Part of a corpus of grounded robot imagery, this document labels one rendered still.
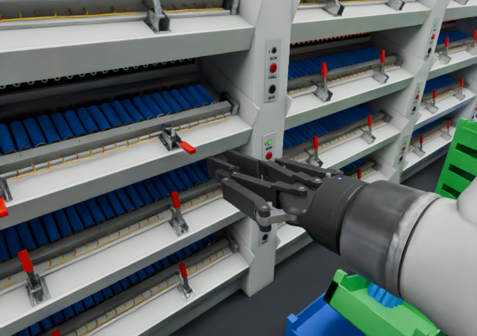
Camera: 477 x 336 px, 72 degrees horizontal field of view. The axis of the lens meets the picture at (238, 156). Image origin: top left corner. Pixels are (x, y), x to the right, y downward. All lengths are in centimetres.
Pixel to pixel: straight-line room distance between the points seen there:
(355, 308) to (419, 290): 54
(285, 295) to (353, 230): 75
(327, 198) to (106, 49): 36
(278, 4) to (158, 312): 70
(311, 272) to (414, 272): 84
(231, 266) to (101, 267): 36
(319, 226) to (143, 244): 45
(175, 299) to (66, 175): 42
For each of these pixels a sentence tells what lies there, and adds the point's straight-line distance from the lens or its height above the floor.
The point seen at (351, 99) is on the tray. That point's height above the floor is 51.
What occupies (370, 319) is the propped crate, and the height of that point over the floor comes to 18.
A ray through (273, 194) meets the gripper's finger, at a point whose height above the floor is 58.
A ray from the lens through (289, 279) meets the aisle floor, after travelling 107.
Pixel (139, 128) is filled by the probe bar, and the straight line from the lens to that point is 60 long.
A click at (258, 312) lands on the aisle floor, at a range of 99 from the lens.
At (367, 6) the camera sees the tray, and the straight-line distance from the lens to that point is 99.
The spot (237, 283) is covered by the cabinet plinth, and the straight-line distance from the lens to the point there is 101.
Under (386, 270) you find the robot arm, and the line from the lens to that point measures 28.
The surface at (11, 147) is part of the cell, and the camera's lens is 60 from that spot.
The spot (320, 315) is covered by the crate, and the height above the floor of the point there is 0.
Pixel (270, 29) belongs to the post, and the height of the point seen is 71.
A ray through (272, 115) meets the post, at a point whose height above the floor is 53.
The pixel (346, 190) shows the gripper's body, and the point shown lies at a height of 62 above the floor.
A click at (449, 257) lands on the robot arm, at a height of 63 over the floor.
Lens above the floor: 79
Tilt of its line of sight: 28 degrees down
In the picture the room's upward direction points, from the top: straight up
